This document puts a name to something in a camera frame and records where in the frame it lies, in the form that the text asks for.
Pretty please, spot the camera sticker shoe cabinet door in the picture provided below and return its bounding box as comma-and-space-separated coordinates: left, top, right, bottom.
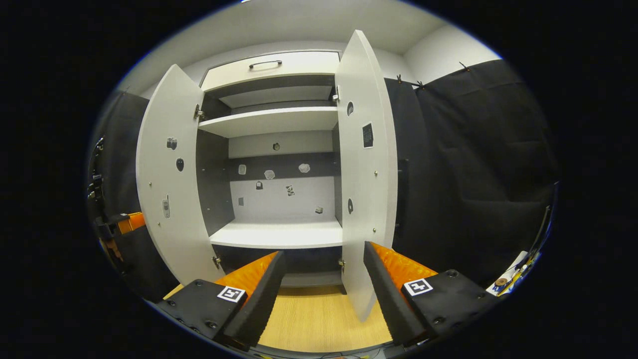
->
136, 64, 226, 286

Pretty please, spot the black backdrop cloth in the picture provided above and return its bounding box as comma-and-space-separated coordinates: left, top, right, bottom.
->
87, 60, 559, 300

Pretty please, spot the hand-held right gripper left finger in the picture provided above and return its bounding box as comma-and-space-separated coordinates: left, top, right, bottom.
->
157, 251, 288, 351

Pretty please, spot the black cat sticker cabinet door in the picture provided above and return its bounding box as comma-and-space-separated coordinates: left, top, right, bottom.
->
335, 30, 399, 322

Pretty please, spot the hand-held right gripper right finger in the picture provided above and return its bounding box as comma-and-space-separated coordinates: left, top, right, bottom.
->
363, 242, 501, 348

